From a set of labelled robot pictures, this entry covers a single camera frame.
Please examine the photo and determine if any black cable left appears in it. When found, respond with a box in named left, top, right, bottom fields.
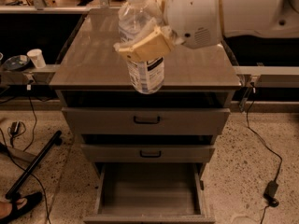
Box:
left=0, top=84, right=52, bottom=224

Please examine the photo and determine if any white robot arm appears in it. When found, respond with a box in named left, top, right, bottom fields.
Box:
left=114, top=0, right=299, bottom=63

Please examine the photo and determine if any white paper cup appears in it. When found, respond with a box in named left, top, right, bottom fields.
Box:
left=27, top=49, right=46, bottom=68

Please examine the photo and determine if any black power adapter left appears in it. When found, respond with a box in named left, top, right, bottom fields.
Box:
left=9, top=121, right=20, bottom=135

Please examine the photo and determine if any black power adapter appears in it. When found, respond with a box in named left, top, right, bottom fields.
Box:
left=9, top=121, right=20, bottom=135
left=263, top=180, right=279, bottom=207

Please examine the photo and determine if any grey drawer cabinet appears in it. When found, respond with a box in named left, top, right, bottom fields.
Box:
left=50, top=8, right=241, bottom=177

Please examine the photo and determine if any black shoe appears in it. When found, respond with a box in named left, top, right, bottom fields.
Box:
left=0, top=192, right=43, bottom=224

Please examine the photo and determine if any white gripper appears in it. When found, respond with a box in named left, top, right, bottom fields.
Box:
left=114, top=0, right=222, bottom=63

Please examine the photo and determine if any clear plastic water bottle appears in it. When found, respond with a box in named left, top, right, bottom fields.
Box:
left=115, top=0, right=164, bottom=94

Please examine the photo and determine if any black power adapter right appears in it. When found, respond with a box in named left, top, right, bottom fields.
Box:
left=263, top=180, right=279, bottom=207

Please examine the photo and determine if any middle drawer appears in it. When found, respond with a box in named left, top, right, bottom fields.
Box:
left=81, top=145, right=215, bottom=163

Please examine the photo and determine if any open bottom drawer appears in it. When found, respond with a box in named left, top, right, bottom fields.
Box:
left=83, top=163, right=215, bottom=224

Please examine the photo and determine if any dark blue bowl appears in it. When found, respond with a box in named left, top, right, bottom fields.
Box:
left=3, top=55, right=30, bottom=71

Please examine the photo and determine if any top drawer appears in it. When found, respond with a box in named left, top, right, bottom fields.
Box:
left=62, top=107, right=230, bottom=135

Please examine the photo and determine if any black pole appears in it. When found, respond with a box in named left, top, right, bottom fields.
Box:
left=6, top=131, right=62, bottom=200

